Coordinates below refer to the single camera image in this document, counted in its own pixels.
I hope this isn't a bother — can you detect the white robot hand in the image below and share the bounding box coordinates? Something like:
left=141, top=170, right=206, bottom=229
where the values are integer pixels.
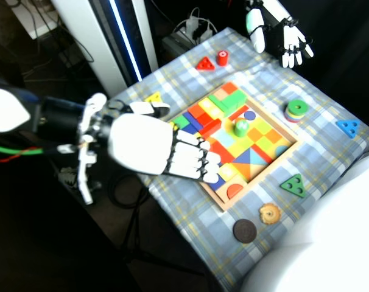
left=281, top=24, right=315, bottom=69
left=107, top=101, right=222, bottom=184

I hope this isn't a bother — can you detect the green cylinder peg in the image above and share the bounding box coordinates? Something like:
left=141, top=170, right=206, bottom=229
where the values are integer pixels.
left=233, top=118, right=250, bottom=137

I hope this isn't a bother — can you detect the wooden block tray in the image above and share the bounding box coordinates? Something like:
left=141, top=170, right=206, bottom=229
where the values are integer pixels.
left=167, top=80, right=298, bottom=213

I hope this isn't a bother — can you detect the yellow triangle with holes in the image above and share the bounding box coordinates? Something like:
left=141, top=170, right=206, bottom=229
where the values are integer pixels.
left=144, top=92, right=163, bottom=106

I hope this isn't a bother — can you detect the blue plaid cloth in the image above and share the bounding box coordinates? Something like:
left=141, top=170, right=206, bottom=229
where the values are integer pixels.
left=107, top=26, right=369, bottom=291

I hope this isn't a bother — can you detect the yellow cube marked E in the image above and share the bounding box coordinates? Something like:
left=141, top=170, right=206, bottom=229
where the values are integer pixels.
left=199, top=97, right=216, bottom=111

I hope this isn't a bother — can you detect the red cylinder marked Q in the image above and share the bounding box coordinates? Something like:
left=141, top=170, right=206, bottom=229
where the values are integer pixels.
left=216, top=49, right=230, bottom=67

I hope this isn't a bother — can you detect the sneaker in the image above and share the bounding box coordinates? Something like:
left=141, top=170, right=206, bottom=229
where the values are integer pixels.
left=58, top=166, right=79, bottom=187

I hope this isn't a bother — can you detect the black tripod stand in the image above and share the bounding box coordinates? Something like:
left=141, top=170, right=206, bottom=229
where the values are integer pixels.
left=120, top=209, right=206, bottom=277

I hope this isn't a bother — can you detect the red triangle with holes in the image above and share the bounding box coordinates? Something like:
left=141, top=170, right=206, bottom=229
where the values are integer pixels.
left=195, top=56, right=216, bottom=72

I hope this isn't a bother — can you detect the white power strip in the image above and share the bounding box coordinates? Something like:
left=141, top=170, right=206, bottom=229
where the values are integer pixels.
left=184, top=16, right=214, bottom=39

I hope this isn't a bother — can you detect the black box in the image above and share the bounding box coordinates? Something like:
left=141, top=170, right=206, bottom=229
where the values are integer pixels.
left=161, top=32, right=197, bottom=58

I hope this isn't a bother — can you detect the blue triangle with holes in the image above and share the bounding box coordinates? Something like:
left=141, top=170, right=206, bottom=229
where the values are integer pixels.
left=336, top=119, right=361, bottom=139

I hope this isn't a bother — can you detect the white column with blue light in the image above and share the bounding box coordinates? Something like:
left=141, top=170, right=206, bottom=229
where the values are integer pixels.
left=50, top=0, right=160, bottom=97

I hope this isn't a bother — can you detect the chocolate toy cookie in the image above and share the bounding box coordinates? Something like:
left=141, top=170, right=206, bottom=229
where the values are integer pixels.
left=232, top=218, right=258, bottom=244

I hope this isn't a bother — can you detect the beige toy cookie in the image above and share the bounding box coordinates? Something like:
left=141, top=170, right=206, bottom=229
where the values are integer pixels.
left=258, top=203, right=283, bottom=226

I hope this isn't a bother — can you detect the green triangle with holes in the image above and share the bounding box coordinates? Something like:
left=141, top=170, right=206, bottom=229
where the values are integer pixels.
left=279, top=173, right=307, bottom=198

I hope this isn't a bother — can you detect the white shelf board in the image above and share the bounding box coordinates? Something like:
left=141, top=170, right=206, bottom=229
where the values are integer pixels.
left=10, top=0, right=59, bottom=40

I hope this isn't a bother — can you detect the white robot body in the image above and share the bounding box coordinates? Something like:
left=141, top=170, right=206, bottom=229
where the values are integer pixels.
left=241, top=145, right=369, bottom=292

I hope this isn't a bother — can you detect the black cable coil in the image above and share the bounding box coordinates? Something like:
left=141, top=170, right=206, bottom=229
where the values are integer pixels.
left=107, top=175, right=150, bottom=210

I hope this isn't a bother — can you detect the green ring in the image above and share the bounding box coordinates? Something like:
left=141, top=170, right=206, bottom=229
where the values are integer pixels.
left=286, top=99, right=309, bottom=118

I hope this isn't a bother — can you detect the yellow ring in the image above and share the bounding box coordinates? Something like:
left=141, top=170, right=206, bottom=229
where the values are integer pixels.
left=284, top=109, right=307, bottom=120

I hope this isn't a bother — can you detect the blue ring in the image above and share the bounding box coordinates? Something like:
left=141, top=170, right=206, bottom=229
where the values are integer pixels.
left=284, top=112, right=306, bottom=122

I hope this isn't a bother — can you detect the green cable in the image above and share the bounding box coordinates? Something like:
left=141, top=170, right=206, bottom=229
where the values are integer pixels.
left=0, top=142, right=46, bottom=156

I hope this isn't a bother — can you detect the red cable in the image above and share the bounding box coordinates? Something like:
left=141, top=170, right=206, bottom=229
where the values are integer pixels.
left=0, top=147, right=42, bottom=165

